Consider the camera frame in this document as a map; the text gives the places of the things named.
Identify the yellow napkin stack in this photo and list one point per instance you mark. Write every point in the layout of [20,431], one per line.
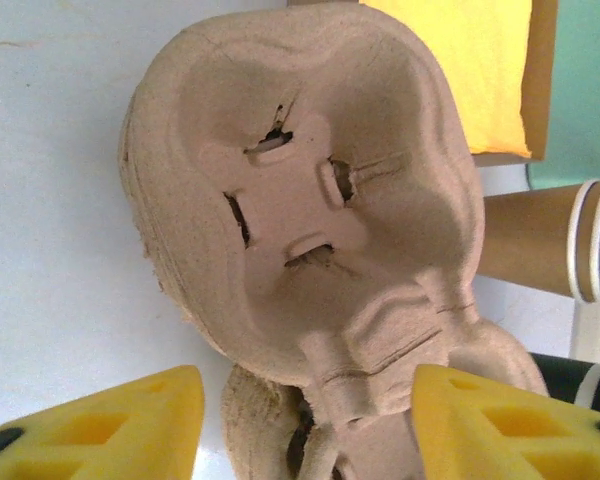
[480,65]

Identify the mint green zip pouch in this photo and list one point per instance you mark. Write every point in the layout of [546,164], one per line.
[580,90]

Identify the black lidded coffee cup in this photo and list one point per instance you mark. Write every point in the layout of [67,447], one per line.
[570,380]

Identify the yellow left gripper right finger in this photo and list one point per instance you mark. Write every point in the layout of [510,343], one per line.
[520,440]

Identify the cardboard napkin tray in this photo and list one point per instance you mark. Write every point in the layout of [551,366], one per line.
[542,75]

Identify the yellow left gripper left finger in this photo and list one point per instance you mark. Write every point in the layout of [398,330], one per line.
[80,440]

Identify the brown paper cup stack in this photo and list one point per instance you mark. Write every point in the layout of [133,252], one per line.
[530,240]

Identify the single pulp cup carrier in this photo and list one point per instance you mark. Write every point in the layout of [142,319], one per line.
[305,200]

